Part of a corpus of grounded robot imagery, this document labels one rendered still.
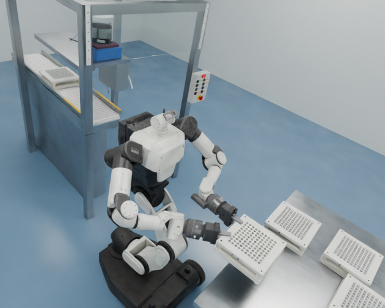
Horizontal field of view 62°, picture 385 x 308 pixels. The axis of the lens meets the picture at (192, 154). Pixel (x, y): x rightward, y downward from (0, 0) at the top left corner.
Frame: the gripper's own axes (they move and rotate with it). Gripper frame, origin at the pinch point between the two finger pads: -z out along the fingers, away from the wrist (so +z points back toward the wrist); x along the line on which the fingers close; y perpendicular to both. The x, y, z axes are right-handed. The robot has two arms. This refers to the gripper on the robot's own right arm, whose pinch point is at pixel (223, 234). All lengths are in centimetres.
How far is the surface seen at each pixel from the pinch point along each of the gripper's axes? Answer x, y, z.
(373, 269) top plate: 12, -9, -79
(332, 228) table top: 18, -40, -68
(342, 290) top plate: 11, 8, -59
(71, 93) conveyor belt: 8, -123, 129
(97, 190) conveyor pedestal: 91, -106, 102
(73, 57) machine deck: -35, -90, 110
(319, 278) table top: 18, -2, -53
